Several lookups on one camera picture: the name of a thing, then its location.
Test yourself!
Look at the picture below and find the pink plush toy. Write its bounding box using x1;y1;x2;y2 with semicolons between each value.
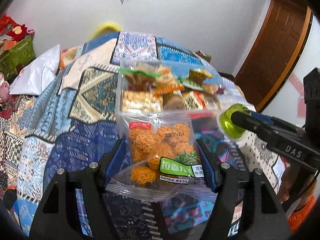
0;73;10;103

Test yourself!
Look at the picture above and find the green pea snack pack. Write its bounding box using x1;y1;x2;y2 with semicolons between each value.
178;68;215;91

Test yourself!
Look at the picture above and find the green fabric storage box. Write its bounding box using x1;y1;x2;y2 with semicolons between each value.
1;35;36;80

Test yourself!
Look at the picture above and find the patchwork bed quilt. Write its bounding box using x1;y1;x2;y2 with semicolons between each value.
1;31;284;239

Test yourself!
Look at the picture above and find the wooden door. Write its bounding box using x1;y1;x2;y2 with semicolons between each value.
235;0;313;112

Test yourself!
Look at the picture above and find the person right hand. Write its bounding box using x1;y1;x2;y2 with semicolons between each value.
277;166;317;210

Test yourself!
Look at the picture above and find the white plastic bag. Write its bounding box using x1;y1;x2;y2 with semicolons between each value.
9;44;60;96

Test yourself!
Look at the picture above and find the brown cardboard box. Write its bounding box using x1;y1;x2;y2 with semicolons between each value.
195;50;212;63

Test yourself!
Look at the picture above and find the clear plastic storage bin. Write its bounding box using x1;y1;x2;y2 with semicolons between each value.
116;59;227;135

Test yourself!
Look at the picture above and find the square cracker pack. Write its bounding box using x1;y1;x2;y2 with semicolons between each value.
121;90;163;112

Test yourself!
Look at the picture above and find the red toys pile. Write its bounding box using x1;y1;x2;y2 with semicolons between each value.
1;12;35;54

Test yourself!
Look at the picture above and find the red chinese snack bag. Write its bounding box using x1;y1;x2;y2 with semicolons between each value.
182;90;206;110

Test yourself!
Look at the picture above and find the orange noodle ball bag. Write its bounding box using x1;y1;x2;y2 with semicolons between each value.
106;112;216;202

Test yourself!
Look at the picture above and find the yellow foam ring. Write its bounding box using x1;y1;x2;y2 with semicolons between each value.
90;21;123;40

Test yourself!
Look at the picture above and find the brown round biscuit pack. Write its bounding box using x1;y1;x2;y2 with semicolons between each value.
163;90;185;110

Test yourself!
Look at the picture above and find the green jelly cup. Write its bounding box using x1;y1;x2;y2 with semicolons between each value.
216;103;249;141

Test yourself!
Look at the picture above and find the green fried snack bag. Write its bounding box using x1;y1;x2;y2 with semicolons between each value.
119;62;184;95

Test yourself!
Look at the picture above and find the long biscuit sleeve pack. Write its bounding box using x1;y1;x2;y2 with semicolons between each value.
201;83;225;110

